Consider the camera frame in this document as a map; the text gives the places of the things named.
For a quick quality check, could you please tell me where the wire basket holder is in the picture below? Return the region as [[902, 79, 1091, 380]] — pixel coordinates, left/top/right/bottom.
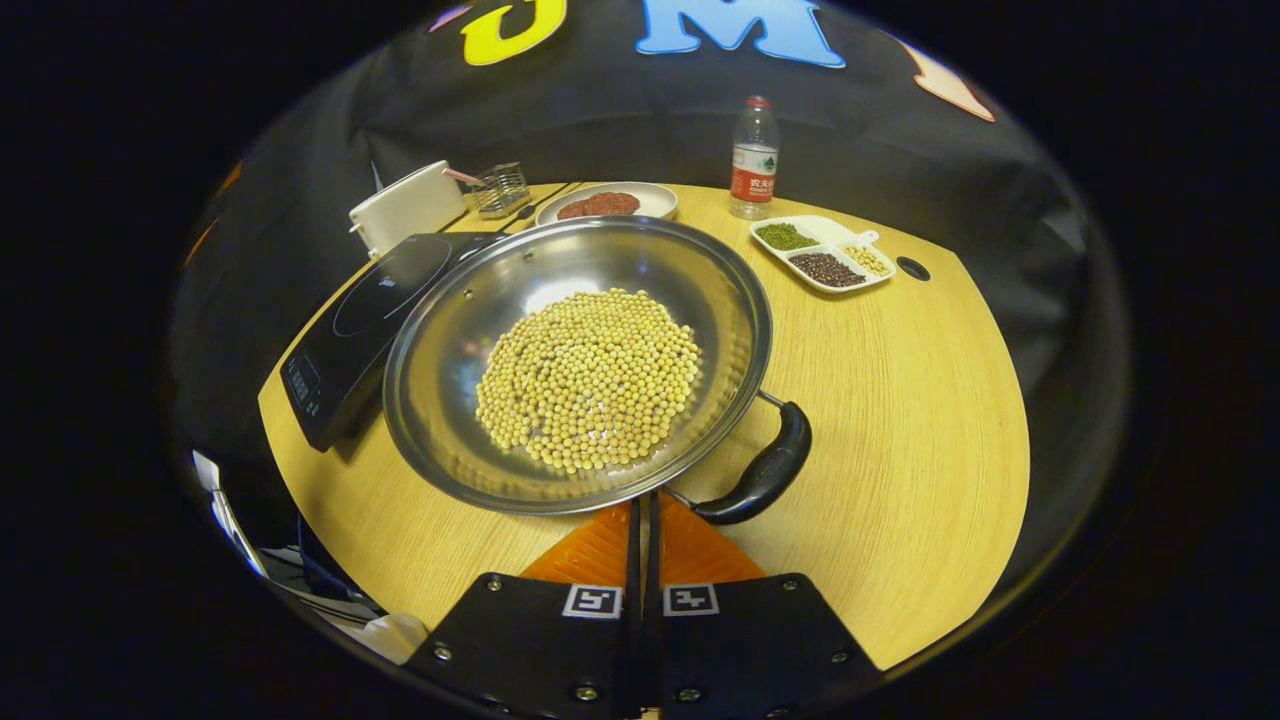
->
[[470, 162, 532, 220]]

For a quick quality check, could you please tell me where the clear water bottle red label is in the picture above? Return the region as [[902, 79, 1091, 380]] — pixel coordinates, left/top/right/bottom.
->
[[729, 95, 780, 221]]

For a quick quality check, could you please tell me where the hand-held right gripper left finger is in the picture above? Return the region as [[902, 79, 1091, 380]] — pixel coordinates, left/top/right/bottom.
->
[[405, 495, 642, 720]]

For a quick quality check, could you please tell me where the black power cable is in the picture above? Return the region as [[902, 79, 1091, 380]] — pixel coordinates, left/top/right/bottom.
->
[[500, 181, 583, 233]]

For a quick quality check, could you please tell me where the white cloth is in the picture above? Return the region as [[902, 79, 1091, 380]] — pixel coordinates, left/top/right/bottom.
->
[[355, 612, 431, 666]]

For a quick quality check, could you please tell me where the steel pot with black handle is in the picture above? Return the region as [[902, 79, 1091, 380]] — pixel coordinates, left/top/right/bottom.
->
[[383, 215, 813, 527]]

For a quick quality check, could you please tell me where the white divided dish of beans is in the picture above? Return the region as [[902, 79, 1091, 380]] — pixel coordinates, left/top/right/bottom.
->
[[750, 215, 896, 295]]

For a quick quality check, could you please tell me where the white round plate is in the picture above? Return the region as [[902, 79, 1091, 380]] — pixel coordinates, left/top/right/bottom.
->
[[535, 181, 679, 227]]

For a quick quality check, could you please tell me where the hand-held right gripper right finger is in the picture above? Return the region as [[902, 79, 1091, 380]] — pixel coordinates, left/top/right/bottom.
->
[[644, 490, 887, 720]]

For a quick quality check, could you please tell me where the pile of soybeans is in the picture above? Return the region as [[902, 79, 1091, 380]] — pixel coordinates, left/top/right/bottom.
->
[[475, 288, 704, 475]]

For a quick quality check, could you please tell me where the white toaster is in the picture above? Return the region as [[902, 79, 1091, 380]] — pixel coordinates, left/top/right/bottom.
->
[[348, 160, 468, 259]]

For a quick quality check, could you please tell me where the black induction cooktop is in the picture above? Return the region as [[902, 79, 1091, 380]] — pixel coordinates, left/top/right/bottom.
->
[[280, 232, 511, 453]]

